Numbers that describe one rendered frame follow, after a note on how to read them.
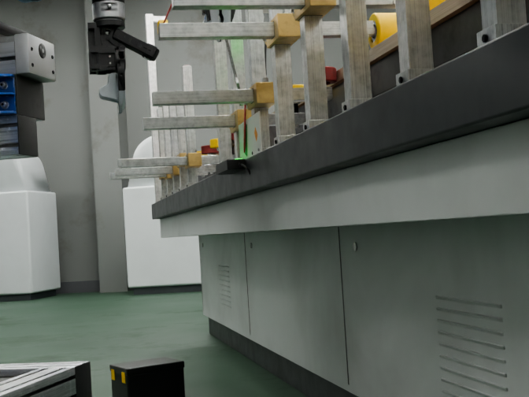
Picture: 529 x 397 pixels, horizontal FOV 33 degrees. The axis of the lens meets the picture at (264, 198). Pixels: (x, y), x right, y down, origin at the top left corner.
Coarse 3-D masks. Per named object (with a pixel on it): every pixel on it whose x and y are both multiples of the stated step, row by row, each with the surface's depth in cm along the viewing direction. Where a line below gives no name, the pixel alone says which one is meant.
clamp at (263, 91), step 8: (256, 88) 210; (264, 88) 210; (272, 88) 211; (256, 96) 210; (264, 96) 210; (272, 96) 211; (248, 104) 220; (256, 104) 211; (264, 104) 212; (272, 104) 213
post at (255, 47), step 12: (252, 12) 218; (252, 48) 218; (252, 60) 217; (264, 60) 218; (252, 72) 217; (264, 72) 218; (252, 84) 217; (264, 108) 217; (264, 120) 217; (264, 132) 217; (264, 144) 217
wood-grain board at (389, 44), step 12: (456, 0) 151; (468, 0) 146; (432, 12) 161; (444, 12) 156; (456, 12) 153; (432, 24) 161; (396, 36) 179; (372, 48) 193; (384, 48) 186; (396, 48) 181; (372, 60) 193; (336, 84) 222
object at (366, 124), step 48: (480, 48) 94; (528, 48) 84; (384, 96) 122; (432, 96) 106; (480, 96) 94; (528, 96) 85; (288, 144) 176; (336, 144) 145; (384, 144) 123; (192, 192) 315; (240, 192) 228
